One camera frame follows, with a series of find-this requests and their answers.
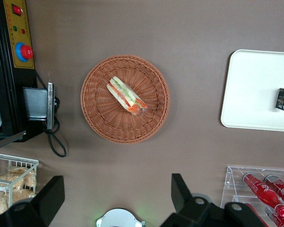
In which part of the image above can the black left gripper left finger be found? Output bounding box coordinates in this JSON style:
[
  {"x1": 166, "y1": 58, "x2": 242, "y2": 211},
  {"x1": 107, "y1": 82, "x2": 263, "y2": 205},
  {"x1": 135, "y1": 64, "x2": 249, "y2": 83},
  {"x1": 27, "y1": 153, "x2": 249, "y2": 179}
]
[{"x1": 0, "y1": 175, "x2": 66, "y2": 227}]

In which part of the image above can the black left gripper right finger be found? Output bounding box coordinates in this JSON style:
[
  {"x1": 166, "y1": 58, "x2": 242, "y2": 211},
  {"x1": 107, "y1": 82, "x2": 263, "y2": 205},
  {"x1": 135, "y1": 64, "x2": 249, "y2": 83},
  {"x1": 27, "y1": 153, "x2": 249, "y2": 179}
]
[{"x1": 160, "y1": 174, "x2": 224, "y2": 227}]

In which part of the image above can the triangle sandwich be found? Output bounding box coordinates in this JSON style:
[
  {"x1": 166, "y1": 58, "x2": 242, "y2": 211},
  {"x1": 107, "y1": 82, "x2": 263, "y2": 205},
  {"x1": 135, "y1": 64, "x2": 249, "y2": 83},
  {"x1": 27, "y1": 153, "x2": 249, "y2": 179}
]
[{"x1": 106, "y1": 76, "x2": 148, "y2": 116}]

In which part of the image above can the round brown wicker basket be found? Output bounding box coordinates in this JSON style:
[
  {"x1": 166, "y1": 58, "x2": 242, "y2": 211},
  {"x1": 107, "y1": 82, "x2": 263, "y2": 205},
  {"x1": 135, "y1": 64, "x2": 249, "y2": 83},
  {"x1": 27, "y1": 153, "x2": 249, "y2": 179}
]
[{"x1": 80, "y1": 55, "x2": 170, "y2": 144}]

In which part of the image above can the beige plastic serving tray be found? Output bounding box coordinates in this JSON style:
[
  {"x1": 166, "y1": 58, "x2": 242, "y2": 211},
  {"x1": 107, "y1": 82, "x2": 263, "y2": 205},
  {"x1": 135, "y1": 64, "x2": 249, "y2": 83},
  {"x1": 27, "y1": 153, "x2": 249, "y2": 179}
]
[{"x1": 220, "y1": 49, "x2": 284, "y2": 132}]

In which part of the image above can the clear acrylic bottle rack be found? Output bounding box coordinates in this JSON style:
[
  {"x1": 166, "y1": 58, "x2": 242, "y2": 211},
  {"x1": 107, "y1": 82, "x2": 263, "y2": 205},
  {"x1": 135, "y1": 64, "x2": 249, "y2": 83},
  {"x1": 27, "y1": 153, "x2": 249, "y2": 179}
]
[{"x1": 220, "y1": 165, "x2": 284, "y2": 227}]

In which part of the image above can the black sealing machine yellow panel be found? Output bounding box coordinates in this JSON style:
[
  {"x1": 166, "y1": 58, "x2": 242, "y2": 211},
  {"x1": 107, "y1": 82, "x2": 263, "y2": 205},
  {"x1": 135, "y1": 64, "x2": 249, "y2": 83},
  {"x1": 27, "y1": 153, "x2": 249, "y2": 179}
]
[{"x1": 0, "y1": 0, "x2": 61, "y2": 152}]

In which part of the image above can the red emergency stop button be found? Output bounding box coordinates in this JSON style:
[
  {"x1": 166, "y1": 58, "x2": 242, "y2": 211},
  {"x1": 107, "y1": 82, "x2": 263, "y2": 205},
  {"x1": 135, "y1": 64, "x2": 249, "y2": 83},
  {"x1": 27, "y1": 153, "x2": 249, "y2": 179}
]
[{"x1": 15, "y1": 42, "x2": 34, "y2": 62}]

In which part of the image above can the white wire basket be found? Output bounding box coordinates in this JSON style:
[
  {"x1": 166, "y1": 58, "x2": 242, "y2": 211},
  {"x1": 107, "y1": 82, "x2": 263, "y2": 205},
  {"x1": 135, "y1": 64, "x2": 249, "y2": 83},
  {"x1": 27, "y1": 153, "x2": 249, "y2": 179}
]
[{"x1": 0, "y1": 153, "x2": 40, "y2": 219}]

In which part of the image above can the black machine power cable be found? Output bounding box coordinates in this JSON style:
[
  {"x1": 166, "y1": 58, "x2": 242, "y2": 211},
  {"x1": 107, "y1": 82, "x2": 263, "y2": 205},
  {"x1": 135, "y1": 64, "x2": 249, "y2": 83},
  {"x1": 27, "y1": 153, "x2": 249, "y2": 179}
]
[{"x1": 35, "y1": 70, "x2": 67, "y2": 158}]

